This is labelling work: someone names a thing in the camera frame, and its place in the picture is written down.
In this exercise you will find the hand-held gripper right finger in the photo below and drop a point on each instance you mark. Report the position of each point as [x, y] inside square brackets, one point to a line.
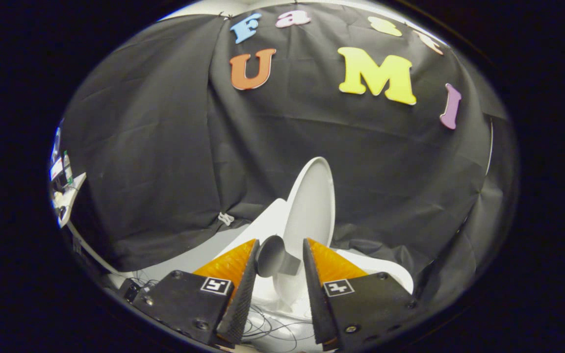
[318, 304]

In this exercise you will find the cluttered white shelf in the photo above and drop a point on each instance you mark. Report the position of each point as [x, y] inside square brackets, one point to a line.
[66, 191]

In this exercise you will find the black backdrop cloth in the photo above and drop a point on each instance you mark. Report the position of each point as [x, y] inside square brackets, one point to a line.
[165, 147]

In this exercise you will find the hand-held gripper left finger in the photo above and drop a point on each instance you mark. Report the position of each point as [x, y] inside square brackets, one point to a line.
[243, 304]

